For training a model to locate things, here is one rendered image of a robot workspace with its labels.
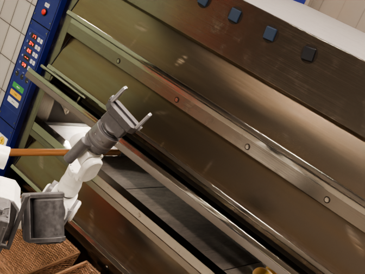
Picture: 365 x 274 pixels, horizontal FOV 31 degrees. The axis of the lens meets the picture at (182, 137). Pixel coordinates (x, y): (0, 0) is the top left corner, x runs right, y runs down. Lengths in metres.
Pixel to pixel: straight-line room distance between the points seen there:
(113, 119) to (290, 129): 0.63
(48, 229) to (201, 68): 0.91
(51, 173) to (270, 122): 1.18
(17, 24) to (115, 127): 1.44
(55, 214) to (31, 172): 1.20
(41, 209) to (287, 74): 0.94
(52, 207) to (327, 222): 0.89
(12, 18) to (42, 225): 1.60
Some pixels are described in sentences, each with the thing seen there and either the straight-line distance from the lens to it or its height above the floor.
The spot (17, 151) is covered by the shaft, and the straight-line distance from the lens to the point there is 2.72.
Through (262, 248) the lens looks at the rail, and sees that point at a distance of 2.18.
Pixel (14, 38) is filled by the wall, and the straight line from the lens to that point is 3.32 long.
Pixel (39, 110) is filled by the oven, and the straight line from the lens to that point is 3.14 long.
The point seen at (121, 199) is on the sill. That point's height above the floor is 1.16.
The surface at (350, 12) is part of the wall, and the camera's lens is 6.62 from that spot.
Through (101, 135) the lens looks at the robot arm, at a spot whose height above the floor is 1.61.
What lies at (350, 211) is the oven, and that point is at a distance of 2.18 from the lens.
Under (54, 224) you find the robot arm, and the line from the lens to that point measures 1.96.
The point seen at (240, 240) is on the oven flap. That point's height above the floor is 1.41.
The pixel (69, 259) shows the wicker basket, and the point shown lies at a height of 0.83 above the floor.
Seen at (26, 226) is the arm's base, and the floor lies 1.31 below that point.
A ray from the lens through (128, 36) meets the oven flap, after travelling 2.74.
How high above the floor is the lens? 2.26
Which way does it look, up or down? 16 degrees down
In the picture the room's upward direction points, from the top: 24 degrees clockwise
